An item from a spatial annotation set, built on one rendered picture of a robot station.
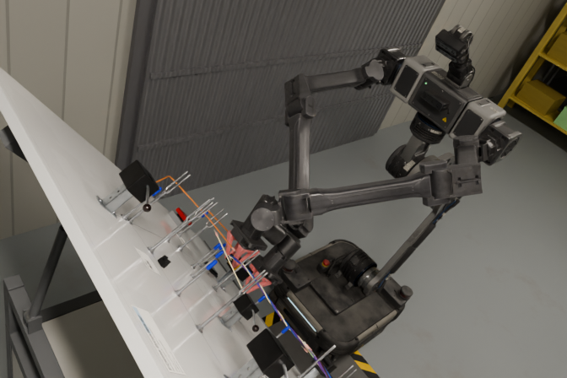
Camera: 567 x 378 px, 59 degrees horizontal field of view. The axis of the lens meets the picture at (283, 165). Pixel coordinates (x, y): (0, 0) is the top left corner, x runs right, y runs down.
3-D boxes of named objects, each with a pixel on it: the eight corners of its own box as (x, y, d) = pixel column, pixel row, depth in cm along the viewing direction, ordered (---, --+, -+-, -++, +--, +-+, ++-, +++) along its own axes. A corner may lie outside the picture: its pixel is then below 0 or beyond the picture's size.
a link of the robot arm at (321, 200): (445, 198, 133) (441, 158, 131) (454, 203, 127) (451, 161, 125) (286, 224, 130) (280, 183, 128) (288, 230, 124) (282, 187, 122)
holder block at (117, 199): (107, 226, 76) (154, 189, 77) (93, 191, 85) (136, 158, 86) (126, 242, 79) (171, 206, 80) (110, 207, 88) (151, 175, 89)
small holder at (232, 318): (231, 342, 94) (261, 317, 95) (213, 310, 101) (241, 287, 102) (243, 352, 97) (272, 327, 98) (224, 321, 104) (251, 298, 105)
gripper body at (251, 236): (247, 249, 123) (263, 225, 121) (228, 224, 130) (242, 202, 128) (264, 252, 128) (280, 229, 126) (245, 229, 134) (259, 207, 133)
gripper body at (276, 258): (267, 278, 135) (286, 259, 135) (249, 255, 142) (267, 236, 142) (278, 286, 140) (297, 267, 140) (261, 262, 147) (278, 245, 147)
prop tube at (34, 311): (35, 315, 120) (69, 222, 107) (40, 323, 119) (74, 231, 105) (22, 318, 118) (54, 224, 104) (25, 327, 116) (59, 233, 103)
